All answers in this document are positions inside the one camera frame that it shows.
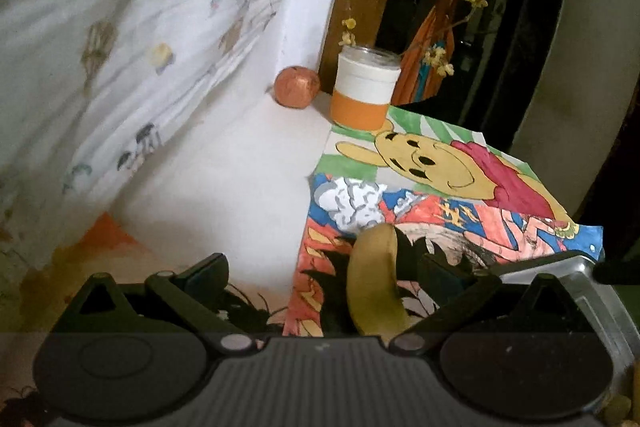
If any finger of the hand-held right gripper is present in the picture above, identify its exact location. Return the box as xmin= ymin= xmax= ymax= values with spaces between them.
xmin=593 ymin=260 xmax=640 ymax=287

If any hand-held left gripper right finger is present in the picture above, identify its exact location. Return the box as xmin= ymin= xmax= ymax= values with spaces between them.
xmin=389 ymin=251 xmax=597 ymax=356

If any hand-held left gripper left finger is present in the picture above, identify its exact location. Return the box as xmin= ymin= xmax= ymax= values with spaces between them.
xmin=61 ymin=251 xmax=266 ymax=356

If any metal tray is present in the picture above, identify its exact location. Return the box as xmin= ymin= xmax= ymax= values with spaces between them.
xmin=499 ymin=249 xmax=637 ymax=414

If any dark greenish banana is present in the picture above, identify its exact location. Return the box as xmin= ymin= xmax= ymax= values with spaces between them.
xmin=347 ymin=223 xmax=425 ymax=338

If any cartoon people drawing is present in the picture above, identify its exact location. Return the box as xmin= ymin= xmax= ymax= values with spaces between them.
xmin=20 ymin=212 xmax=301 ymax=339

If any colourful comic drawing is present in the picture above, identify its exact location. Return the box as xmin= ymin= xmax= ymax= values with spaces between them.
xmin=282 ymin=173 xmax=607 ymax=339

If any yellow bear drawing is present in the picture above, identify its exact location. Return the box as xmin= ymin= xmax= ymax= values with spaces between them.
xmin=331 ymin=106 xmax=581 ymax=239

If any white and orange jar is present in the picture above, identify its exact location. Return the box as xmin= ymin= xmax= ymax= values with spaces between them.
xmin=330 ymin=46 xmax=403 ymax=131

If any reddish orange apple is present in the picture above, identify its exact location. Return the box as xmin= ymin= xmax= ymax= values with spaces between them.
xmin=274 ymin=66 xmax=321 ymax=109

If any yellow flower twig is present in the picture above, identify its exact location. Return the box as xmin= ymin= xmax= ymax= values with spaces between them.
xmin=339 ymin=0 xmax=493 ymax=78

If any white printed cloth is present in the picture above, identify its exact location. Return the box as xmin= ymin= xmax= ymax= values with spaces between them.
xmin=0 ymin=0 xmax=307 ymax=269

